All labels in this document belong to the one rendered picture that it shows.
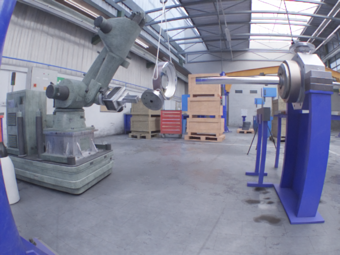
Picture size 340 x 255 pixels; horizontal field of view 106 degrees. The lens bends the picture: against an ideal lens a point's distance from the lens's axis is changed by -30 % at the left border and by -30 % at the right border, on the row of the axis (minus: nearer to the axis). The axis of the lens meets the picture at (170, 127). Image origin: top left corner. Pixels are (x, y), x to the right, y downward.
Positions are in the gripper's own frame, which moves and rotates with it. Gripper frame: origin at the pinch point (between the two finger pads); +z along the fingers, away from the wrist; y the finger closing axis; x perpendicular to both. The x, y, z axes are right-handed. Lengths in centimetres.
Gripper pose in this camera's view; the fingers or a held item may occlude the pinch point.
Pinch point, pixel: (134, 99)
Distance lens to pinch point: 164.6
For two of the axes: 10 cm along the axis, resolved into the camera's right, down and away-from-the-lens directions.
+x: 2.1, 7.1, 6.7
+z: 9.1, 1.2, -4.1
